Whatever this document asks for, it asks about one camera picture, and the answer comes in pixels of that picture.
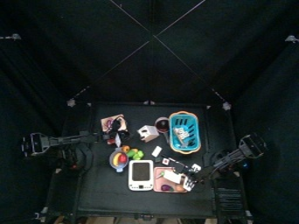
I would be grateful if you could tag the white toy cleaver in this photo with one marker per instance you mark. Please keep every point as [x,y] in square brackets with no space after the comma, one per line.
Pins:
[171,176]

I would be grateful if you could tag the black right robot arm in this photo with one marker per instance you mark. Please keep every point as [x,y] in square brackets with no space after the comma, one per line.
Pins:
[238,156]

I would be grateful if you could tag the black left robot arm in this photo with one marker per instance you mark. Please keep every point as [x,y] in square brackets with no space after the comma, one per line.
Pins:
[58,141]

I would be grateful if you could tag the white toy knife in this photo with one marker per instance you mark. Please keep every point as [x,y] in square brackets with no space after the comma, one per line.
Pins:
[118,139]

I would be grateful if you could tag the small red toy piece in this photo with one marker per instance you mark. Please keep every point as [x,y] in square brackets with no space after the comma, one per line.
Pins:
[111,142]

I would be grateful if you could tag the orange toy food piece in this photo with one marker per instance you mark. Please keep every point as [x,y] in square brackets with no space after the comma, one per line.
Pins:
[179,188]

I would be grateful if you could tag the orange toy fruit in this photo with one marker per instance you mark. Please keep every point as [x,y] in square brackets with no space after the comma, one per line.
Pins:
[126,148]

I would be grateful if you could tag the white cube box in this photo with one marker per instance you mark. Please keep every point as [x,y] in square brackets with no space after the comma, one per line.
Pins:
[147,133]

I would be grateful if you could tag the purple toy eggplant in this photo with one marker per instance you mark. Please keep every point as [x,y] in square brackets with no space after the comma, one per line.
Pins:
[166,187]

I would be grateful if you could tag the white tile with red mark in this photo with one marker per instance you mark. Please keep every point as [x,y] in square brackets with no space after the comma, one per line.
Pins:
[166,161]

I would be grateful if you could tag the pink toy tray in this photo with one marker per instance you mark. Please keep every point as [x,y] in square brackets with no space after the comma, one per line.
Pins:
[163,181]

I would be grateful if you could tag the small green toy piece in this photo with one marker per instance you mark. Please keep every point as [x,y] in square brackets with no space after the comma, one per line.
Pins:
[161,175]

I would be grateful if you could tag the green toy pepper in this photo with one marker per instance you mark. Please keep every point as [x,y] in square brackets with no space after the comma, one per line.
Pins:
[135,154]

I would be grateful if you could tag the yellow toy banana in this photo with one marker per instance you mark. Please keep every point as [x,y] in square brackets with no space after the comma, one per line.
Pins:
[117,159]

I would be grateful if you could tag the red toy apple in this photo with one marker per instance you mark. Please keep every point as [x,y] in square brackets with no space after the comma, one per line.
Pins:
[123,158]

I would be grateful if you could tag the dark red cup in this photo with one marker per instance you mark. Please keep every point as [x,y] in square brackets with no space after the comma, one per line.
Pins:
[162,124]

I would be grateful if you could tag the white small card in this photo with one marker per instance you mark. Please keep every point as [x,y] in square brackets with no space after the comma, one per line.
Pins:
[157,151]

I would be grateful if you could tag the grey toy bowl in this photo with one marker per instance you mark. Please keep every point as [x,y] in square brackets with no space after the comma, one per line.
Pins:
[117,166]

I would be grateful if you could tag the black plate with white print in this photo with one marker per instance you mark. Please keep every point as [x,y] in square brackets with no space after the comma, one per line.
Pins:
[229,198]

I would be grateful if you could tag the white printed packet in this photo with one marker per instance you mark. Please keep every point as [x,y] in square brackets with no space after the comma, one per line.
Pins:
[182,133]

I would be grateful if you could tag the blue basket orange rim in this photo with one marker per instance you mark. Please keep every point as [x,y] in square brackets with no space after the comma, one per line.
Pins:
[175,128]

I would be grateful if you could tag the grey frame middle bracket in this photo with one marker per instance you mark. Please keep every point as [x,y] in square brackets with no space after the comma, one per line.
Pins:
[147,102]

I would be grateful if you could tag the grey frame corner bracket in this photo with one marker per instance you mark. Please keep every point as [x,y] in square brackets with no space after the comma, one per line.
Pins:
[71,102]
[226,105]

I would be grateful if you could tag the grey frame clamp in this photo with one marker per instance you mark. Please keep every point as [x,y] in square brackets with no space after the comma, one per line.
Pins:
[14,36]
[292,38]

